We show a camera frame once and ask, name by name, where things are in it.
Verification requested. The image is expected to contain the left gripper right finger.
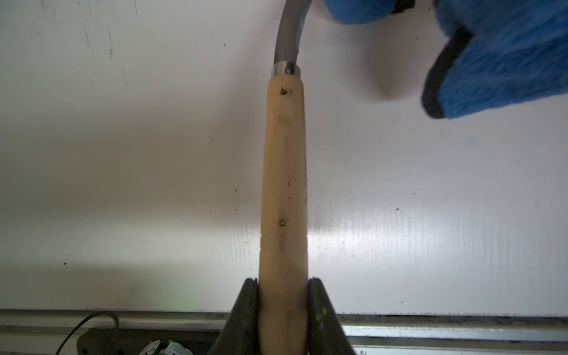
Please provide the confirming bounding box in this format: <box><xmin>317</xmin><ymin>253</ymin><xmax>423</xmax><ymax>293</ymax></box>
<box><xmin>307</xmin><ymin>277</ymin><xmax>356</xmax><ymax>355</ymax></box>

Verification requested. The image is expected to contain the sickle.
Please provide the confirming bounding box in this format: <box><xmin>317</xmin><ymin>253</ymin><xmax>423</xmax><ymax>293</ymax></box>
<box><xmin>258</xmin><ymin>1</ymin><xmax>311</xmax><ymax>354</ymax></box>

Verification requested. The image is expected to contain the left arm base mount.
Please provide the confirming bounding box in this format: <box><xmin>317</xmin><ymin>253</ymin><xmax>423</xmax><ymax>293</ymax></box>
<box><xmin>55</xmin><ymin>312</ymin><xmax>220</xmax><ymax>354</ymax></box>

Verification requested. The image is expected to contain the blue grey microfiber rag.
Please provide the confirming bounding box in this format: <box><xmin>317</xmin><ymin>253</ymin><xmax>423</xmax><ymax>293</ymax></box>
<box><xmin>322</xmin><ymin>0</ymin><xmax>568</xmax><ymax>120</ymax></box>

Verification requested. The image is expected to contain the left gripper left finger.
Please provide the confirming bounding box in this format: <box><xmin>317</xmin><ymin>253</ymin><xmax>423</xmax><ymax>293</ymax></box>
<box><xmin>208</xmin><ymin>278</ymin><xmax>259</xmax><ymax>355</ymax></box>

